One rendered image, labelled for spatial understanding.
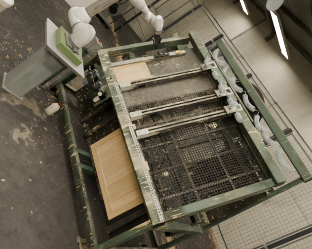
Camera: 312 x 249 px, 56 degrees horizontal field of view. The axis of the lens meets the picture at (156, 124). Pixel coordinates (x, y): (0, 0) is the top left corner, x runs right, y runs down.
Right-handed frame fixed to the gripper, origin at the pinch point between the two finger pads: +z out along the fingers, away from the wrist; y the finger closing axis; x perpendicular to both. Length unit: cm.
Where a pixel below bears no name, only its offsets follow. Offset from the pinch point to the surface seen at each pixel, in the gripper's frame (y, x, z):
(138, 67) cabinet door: 26.0, 14.9, 14.1
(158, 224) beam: 64, 197, 12
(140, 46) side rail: 14.5, -16.9, 11.7
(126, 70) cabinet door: 42.4, 16.5, 14.2
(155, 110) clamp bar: 29, 86, 9
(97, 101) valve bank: 85, 50, 17
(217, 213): -13, 191, 77
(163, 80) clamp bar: 5.2, 44.5, 11.2
